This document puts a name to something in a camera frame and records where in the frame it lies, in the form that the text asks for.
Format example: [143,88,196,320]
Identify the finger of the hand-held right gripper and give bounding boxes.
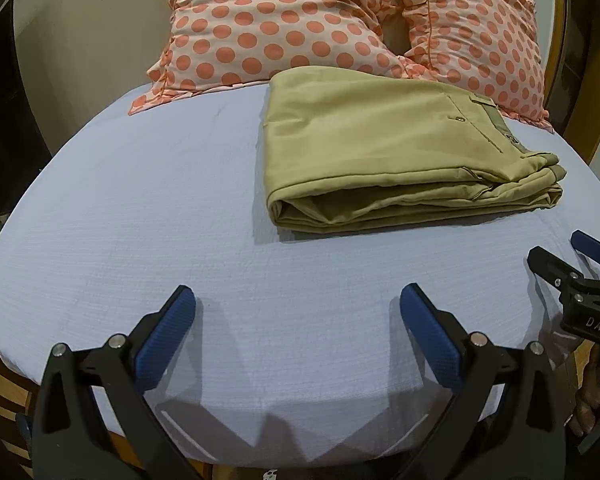
[527,246,587,306]
[570,230,600,267]

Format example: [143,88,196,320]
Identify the wooden bed frame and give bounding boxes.
[0,331,47,480]

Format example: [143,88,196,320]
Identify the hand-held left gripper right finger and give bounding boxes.
[399,282,569,480]

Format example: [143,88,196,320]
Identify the orange polka dot pillow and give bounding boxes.
[384,0,554,134]
[128,0,414,117]

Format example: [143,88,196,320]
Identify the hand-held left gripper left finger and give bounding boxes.
[32,284,217,480]

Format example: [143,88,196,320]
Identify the wooden headboard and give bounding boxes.
[540,0,600,165]

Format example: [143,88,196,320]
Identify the person's right hand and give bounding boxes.
[566,344,600,437]

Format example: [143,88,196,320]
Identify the khaki pants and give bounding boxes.
[262,66,567,235]

